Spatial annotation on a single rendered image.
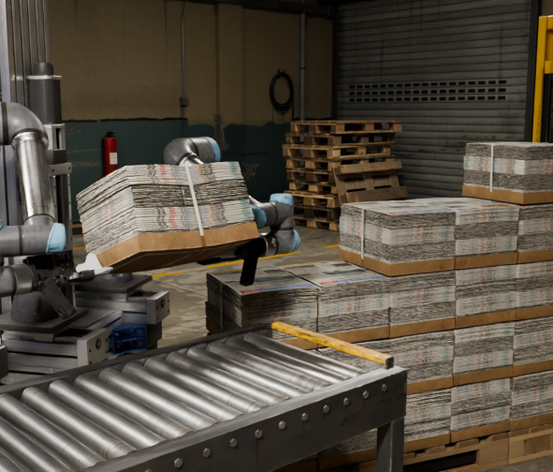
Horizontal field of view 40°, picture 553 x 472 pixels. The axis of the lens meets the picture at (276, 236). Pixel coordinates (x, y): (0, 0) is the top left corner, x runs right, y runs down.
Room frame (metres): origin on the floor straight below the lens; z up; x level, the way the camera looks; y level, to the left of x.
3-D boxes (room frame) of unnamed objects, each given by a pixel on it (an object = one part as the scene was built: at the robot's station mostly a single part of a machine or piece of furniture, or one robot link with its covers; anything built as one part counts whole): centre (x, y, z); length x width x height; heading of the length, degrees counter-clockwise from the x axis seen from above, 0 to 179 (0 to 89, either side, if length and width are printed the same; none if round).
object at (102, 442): (1.49, 0.41, 0.77); 0.47 x 0.05 x 0.05; 42
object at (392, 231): (2.90, -0.46, 0.95); 0.38 x 0.29 x 0.23; 24
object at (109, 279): (2.68, 0.60, 0.87); 0.15 x 0.15 x 0.10
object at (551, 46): (3.61, -1.27, 0.97); 0.09 x 0.09 x 1.75; 24
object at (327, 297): (2.84, -0.34, 0.42); 1.17 x 0.39 x 0.83; 114
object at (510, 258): (3.01, -0.73, 0.86); 0.38 x 0.29 x 0.04; 23
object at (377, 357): (1.97, -0.14, 0.81); 0.43 x 0.03 x 0.02; 42
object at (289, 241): (2.41, -0.02, 1.01); 0.11 x 0.08 x 0.09; 132
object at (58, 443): (1.45, 0.46, 0.77); 0.47 x 0.05 x 0.05; 42
